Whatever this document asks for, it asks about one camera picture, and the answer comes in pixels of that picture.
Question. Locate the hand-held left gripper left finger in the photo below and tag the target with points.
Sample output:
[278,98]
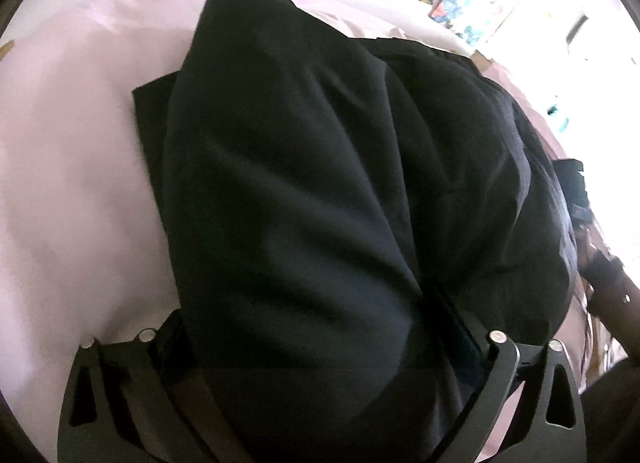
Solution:
[125,393]

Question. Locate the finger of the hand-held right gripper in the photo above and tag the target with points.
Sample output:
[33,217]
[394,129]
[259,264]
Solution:
[571,183]

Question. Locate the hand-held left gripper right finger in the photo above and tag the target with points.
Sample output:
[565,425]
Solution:
[500,373]

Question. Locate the dark navy jacket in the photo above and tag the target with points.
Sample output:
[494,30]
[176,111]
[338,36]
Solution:
[320,183]

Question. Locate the wooden bed headboard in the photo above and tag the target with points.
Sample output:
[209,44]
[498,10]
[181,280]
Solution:
[481,62]

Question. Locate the pink bed sheet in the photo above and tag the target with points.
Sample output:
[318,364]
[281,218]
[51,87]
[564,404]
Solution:
[75,168]

